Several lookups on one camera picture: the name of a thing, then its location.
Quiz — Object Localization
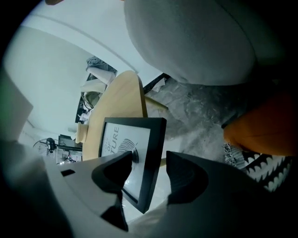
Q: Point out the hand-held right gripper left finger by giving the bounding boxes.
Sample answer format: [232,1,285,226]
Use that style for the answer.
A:
[41,151,141,238]

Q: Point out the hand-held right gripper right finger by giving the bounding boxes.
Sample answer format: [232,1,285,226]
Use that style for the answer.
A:
[130,151,280,238]

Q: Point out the black picture frame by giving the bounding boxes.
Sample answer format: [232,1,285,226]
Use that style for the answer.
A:
[98,117,167,214]

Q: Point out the grey knitted throw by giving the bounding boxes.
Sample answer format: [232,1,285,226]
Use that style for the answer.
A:
[222,142,246,168]

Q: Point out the black and white patterned cushion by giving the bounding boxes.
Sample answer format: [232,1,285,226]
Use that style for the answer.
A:
[242,152,294,193]

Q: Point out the orange cushion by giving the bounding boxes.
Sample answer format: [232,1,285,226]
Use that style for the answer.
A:
[223,92,298,157]

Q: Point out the grey shaggy rug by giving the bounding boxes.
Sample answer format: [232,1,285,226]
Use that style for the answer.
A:
[143,78,247,163]

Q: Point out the black cluttered shelf unit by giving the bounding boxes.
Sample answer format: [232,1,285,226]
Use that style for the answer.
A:
[74,55,117,142]

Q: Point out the round wooden side table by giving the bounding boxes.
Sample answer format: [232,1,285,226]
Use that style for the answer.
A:
[82,70,169,167]

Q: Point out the light grey upholstered armchair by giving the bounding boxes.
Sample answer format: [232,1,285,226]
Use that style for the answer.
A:
[122,0,288,86]

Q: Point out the black camera on stand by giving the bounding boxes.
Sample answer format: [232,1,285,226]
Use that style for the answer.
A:
[32,137,58,154]

